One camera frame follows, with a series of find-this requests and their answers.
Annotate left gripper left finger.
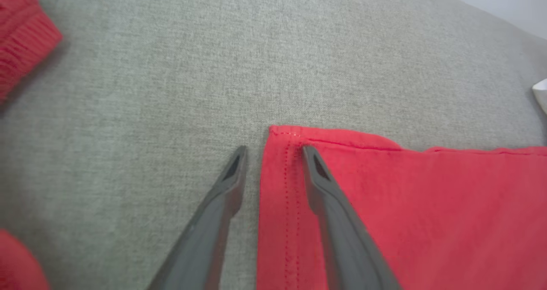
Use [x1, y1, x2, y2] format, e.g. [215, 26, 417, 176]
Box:
[147, 146, 248, 290]

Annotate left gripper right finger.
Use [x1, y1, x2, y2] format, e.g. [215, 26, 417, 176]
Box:
[303, 146, 402, 290]

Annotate red jersey with striped trim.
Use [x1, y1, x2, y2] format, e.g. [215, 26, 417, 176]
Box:
[256, 126, 547, 290]

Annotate red shorts with white stripes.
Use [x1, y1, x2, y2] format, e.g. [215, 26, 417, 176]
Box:
[0, 0, 64, 290]

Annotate grey fabric sofa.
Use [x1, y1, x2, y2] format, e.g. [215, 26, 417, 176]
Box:
[0, 0, 547, 290]

